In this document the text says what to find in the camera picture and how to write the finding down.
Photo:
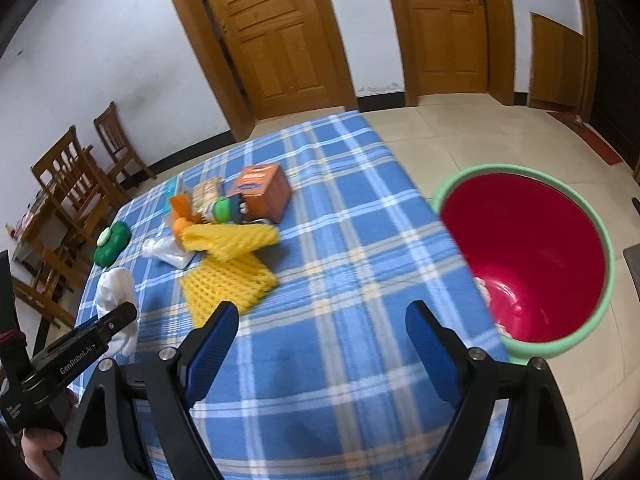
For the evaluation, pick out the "yellow foam fruit net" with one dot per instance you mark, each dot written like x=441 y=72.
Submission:
x=225 y=240
x=225 y=282

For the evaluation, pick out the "red floor mat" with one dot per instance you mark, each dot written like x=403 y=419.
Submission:
x=590 y=135

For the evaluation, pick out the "teal and white box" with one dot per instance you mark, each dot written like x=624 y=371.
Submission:
x=171 y=190

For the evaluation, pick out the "wooden panel door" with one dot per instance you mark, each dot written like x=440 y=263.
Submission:
x=270 y=35

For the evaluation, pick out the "wooden door with metal latch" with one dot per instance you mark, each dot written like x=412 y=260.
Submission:
x=445 y=25

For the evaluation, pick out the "wooden wall panel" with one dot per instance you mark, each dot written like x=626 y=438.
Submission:
x=555 y=60

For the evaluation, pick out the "orange snack packet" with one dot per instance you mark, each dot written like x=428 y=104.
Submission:
x=205 y=195

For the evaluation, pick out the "wooden chair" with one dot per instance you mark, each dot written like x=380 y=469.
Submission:
x=75 y=185
x=45 y=280
x=117 y=140

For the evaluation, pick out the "clear plastic bag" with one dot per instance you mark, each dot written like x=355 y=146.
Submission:
x=170 y=254

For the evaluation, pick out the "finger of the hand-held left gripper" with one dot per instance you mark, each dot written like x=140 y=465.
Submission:
x=117 y=317

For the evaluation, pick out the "green round plush toy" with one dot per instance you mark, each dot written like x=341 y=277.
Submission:
x=114 y=251

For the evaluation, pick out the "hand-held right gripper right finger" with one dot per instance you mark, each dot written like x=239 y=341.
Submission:
x=430 y=345

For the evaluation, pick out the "blue plaid tablecloth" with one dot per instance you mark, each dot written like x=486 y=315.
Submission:
x=325 y=260

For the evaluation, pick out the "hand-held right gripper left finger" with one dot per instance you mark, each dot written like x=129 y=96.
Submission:
x=215 y=345

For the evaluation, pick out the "orange cardboard box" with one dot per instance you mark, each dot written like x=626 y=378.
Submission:
x=270 y=195

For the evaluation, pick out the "person's left hand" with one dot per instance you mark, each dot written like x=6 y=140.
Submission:
x=40 y=452

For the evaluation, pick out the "white tissue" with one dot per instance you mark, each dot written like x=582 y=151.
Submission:
x=117 y=290

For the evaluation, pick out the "dark metal door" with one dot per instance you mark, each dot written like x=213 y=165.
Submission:
x=617 y=85

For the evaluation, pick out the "clear packet with green item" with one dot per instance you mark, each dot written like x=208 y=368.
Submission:
x=222 y=209

